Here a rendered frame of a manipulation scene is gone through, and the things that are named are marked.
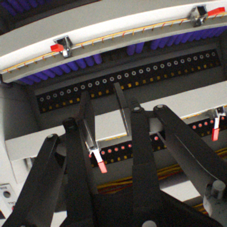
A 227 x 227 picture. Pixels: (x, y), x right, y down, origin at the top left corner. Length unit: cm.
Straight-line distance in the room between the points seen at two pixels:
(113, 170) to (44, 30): 45
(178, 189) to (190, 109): 19
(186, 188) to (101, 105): 32
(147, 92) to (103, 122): 23
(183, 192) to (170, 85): 30
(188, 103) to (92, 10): 24
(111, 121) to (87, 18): 19
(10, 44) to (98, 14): 17
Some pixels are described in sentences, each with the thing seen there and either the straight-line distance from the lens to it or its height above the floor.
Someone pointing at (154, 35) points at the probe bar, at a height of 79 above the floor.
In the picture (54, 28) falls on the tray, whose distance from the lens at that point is 34.
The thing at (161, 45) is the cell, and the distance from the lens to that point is 46.
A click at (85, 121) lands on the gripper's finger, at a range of 15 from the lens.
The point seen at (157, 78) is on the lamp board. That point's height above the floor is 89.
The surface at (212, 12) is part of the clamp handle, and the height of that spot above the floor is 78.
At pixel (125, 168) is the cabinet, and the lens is 60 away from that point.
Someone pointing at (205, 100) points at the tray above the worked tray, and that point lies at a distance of 37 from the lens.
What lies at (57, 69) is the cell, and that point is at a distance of 43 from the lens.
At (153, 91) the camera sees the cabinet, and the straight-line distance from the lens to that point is 53.
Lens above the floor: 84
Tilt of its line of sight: 13 degrees up
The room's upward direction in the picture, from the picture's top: 164 degrees clockwise
